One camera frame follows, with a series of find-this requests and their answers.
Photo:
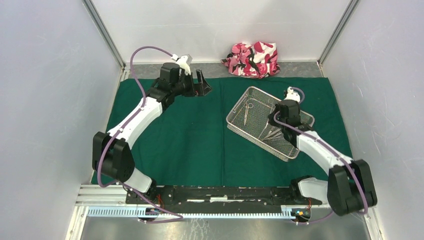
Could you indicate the surgical scissors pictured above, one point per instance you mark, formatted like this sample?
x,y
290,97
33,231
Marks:
x,y
247,107

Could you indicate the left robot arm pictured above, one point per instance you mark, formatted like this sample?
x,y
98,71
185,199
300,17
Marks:
x,y
112,150

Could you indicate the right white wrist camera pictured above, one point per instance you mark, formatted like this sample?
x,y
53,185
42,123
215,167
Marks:
x,y
291,94

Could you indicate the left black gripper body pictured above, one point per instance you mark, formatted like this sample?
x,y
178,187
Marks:
x,y
194,90

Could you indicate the green surgical drape cloth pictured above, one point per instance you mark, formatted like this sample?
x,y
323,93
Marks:
x,y
191,145

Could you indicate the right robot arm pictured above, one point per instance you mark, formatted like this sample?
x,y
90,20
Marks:
x,y
349,187

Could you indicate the aluminium frame rail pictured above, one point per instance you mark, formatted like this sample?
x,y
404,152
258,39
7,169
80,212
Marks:
x,y
118,201

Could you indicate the pink camouflage cloth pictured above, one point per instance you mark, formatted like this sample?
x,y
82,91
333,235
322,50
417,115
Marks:
x,y
256,61

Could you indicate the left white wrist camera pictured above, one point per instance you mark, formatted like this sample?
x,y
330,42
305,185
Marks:
x,y
184,62

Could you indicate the wire mesh instrument tray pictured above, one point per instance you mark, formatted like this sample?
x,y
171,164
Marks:
x,y
257,126

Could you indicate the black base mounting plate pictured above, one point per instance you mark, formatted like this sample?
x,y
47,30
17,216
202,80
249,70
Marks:
x,y
227,200

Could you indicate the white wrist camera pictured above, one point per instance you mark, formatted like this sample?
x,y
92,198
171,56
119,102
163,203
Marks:
x,y
291,94
184,62

